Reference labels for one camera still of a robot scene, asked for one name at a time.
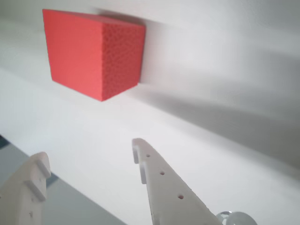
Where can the red foam cube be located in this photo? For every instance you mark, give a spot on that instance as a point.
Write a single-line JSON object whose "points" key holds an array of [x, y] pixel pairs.
{"points": [[77, 54]]}

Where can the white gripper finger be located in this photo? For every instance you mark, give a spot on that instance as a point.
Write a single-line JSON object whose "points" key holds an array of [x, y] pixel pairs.
{"points": [[168, 197], [21, 199]]}

